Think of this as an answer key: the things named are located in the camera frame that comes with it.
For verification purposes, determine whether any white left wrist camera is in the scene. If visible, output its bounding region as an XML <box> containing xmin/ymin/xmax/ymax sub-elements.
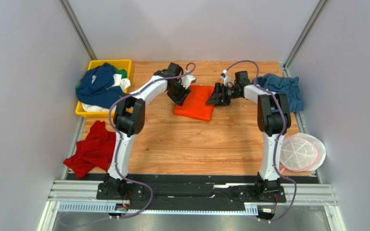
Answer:
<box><xmin>180</xmin><ymin>74</ymin><xmax>197</xmax><ymax>89</ymax></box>

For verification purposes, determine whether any green t-shirt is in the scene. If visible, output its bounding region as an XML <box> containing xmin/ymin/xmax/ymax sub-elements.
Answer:
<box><xmin>75</xmin><ymin>66</ymin><xmax>129</xmax><ymax>92</ymax></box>

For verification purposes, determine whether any aluminium frame rail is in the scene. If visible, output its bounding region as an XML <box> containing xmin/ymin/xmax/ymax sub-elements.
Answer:
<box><xmin>38</xmin><ymin>180</ymin><xmax>345</xmax><ymax>231</ymax></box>

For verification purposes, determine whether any orange t-shirt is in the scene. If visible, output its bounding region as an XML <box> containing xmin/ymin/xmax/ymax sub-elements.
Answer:
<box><xmin>173</xmin><ymin>85</ymin><xmax>214</xmax><ymax>122</ymax></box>

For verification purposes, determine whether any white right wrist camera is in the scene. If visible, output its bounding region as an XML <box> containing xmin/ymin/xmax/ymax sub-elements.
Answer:
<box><xmin>220</xmin><ymin>69</ymin><xmax>232</xmax><ymax>87</ymax></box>

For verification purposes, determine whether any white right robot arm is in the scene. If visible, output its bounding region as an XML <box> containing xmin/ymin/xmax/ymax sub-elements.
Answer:
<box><xmin>206</xmin><ymin>70</ymin><xmax>291</xmax><ymax>201</ymax></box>

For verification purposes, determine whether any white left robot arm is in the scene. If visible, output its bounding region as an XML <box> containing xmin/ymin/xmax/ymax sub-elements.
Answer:
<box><xmin>97</xmin><ymin>63</ymin><xmax>196</xmax><ymax>199</ymax></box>

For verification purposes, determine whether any white mesh laundry bag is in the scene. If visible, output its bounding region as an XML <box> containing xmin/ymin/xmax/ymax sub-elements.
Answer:
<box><xmin>280</xmin><ymin>133</ymin><xmax>327</xmax><ymax>172</ymax></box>

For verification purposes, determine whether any red t-shirt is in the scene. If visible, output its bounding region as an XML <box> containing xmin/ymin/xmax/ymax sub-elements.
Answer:
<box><xmin>63</xmin><ymin>120</ymin><xmax>116</xmax><ymax>178</ymax></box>

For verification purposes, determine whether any white t-shirt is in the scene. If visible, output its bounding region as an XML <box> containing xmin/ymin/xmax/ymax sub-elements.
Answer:
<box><xmin>82</xmin><ymin>74</ymin><xmax>131</xmax><ymax>112</ymax></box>

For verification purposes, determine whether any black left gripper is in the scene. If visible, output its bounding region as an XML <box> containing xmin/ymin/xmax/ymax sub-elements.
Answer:
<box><xmin>167</xmin><ymin>79</ymin><xmax>192</xmax><ymax>107</ymax></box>

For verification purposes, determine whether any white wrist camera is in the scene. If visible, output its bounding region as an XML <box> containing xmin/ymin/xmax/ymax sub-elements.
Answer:
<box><xmin>220</xmin><ymin>69</ymin><xmax>232</xmax><ymax>87</ymax></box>
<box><xmin>180</xmin><ymin>74</ymin><xmax>197</xmax><ymax>89</ymax></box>

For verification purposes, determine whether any navy blue t-shirt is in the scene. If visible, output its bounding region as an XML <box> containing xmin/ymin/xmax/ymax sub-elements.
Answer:
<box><xmin>76</xmin><ymin>63</ymin><xmax>124</xmax><ymax>108</ymax></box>

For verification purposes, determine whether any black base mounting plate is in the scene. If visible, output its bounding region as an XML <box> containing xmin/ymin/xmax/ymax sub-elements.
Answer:
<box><xmin>66</xmin><ymin>173</ymin><xmax>320</xmax><ymax>212</ymax></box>

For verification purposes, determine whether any teal blue t-shirt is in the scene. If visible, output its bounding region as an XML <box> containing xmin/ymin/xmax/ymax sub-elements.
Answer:
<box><xmin>256</xmin><ymin>73</ymin><xmax>305</xmax><ymax>113</ymax></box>

